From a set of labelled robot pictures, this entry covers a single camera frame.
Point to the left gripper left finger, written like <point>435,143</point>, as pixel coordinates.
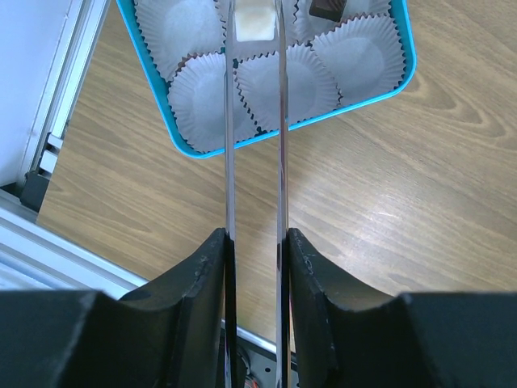
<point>163,334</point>

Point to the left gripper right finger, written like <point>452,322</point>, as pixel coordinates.
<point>348,334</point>

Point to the metal tongs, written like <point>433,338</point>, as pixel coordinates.
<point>282,313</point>

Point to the dark chocolate piece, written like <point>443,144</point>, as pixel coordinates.
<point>328,9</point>

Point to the white chocolate cube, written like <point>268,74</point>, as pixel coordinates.
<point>254,20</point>

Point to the white paper cup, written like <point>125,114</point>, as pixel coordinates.
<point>197,98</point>
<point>176,29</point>
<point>365,56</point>
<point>312,90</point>
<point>247,50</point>
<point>306,26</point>

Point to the blue tin box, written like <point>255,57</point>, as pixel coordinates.
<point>246,132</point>

